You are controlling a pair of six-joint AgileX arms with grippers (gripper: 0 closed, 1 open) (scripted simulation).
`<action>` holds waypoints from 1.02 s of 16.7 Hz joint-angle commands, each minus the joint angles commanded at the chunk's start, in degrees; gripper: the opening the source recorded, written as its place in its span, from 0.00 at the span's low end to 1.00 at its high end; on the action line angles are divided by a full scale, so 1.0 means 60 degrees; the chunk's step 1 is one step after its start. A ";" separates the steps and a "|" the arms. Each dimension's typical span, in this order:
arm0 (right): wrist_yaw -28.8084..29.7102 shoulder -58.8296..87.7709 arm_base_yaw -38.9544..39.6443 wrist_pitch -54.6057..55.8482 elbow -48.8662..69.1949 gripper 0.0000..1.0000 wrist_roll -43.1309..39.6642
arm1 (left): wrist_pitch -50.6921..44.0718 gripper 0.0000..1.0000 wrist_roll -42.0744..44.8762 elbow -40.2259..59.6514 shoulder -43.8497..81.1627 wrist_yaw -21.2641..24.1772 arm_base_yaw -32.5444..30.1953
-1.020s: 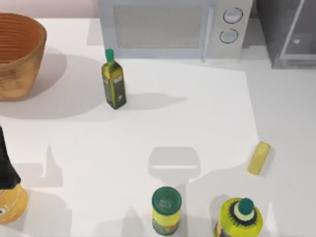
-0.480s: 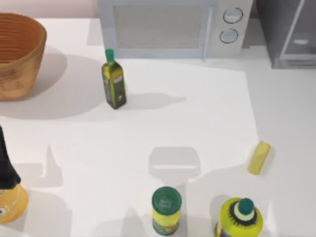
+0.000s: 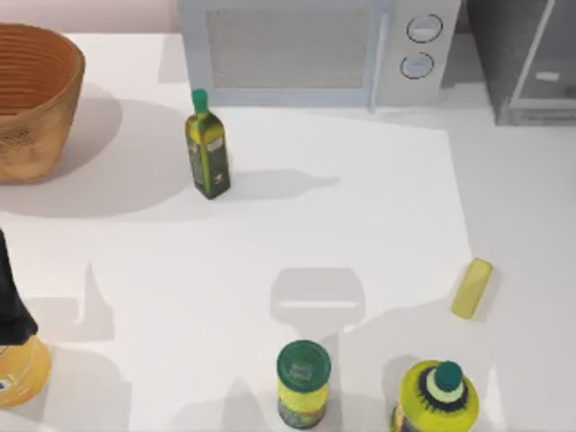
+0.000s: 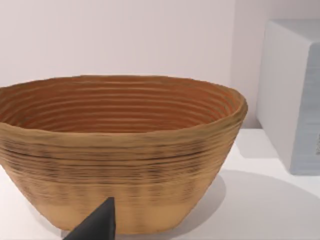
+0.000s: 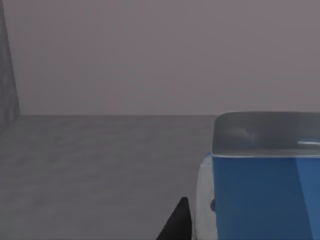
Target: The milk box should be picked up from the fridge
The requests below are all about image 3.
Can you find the green square oil bottle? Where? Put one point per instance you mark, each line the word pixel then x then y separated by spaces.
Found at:
pixel 208 153

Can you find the green lidded yellow can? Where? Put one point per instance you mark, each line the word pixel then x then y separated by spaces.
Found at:
pixel 302 387

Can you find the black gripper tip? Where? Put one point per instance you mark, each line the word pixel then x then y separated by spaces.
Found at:
pixel 11 306

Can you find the orange yellow bottle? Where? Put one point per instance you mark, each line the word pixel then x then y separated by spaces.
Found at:
pixel 20 373

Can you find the pale microwave oven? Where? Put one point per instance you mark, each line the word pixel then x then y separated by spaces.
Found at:
pixel 315 49

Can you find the round microwave knob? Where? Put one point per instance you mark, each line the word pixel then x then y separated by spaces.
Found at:
pixel 424 27
pixel 417 65

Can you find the yellow butter stick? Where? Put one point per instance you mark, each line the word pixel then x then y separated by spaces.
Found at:
pixel 471 289

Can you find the brown woven basket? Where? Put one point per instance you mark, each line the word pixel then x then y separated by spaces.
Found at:
pixel 31 112

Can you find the round yellow green-capped bottle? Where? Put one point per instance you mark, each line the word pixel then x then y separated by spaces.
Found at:
pixel 436 400

